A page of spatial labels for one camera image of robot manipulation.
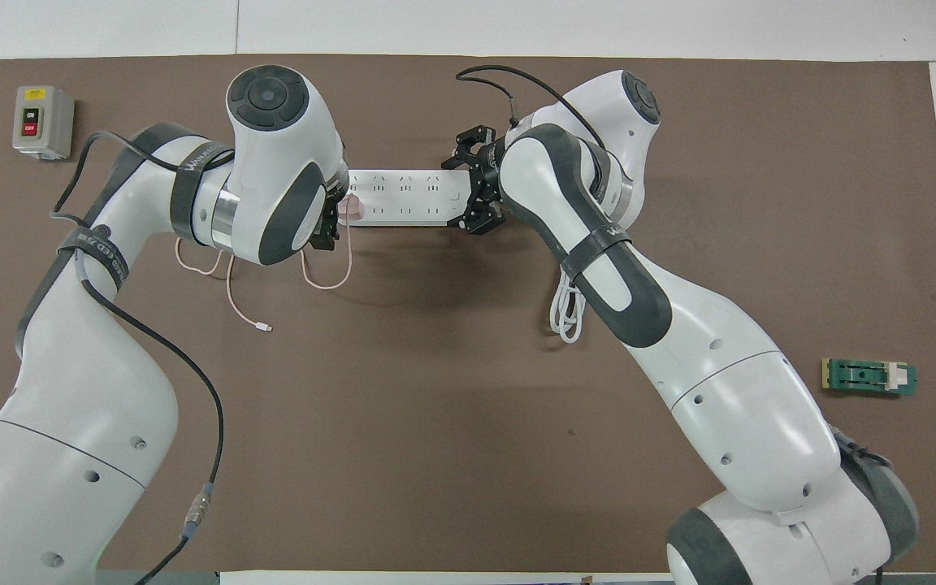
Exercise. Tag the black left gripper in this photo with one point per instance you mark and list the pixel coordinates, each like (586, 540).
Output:
(330, 227)

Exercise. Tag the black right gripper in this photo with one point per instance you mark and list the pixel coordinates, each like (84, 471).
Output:
(488, 175)

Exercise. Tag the pink charger adapter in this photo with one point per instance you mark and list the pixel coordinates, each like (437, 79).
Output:
(353, 209)

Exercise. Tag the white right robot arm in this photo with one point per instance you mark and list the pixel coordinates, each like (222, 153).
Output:
(720, 366)

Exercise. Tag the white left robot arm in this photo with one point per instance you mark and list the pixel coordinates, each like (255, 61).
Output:
(70, 366)

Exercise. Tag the brown table mat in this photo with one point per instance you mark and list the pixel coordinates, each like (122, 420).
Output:
(435, 447)

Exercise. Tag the green clip block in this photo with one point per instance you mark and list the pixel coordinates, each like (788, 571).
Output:
(862, 376)

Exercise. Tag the grey on-off switch box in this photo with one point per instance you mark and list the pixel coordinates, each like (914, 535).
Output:
(41, 134)

